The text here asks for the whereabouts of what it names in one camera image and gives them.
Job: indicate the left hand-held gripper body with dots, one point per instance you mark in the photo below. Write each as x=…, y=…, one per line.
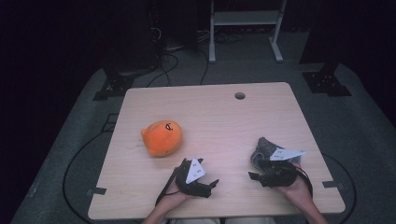
x=190, y=186

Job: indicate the grey tape strip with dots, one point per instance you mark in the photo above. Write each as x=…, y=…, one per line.
x=97, y=191
x=333, y=184

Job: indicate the black stand base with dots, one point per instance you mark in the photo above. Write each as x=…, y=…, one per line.
x=113, y=87
x=325, y=82

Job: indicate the grey cloth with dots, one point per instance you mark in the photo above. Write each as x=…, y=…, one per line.
x=263, y=149

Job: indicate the orange plush toy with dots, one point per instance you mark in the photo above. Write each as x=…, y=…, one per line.
x=162, y=138

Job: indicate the person's left hand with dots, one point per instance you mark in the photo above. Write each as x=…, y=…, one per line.
x=174, y=199

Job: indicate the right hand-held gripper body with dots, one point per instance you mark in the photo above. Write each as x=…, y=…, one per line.
x=280, y=175

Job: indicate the person's right hand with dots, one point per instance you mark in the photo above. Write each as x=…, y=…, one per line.
x=295, y=189

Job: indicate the white metal frame stand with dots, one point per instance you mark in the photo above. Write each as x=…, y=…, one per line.
x=246, y=18

